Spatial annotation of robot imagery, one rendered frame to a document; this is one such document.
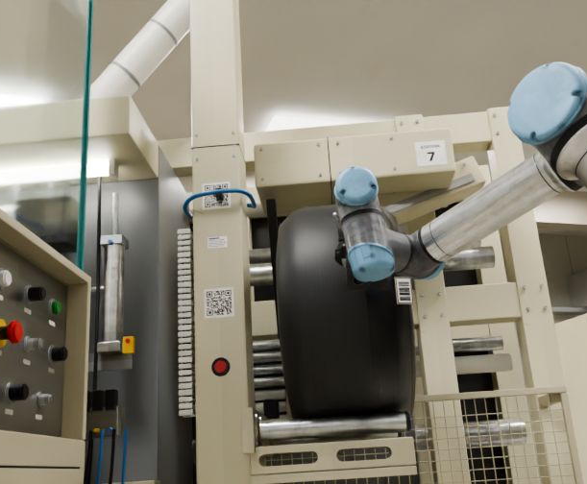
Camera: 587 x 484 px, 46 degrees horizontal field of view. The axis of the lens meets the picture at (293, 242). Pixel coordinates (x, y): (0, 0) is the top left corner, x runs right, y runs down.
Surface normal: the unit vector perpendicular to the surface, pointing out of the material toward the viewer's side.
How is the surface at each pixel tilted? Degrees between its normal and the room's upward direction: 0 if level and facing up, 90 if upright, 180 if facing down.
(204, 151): 90
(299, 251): 70
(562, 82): 83
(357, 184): 84
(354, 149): 90
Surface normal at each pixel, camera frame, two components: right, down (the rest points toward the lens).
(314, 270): -0.08, -0.48
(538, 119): -0.78, -0.27
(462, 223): -0.62, 0.14
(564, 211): 0.30, -0.32
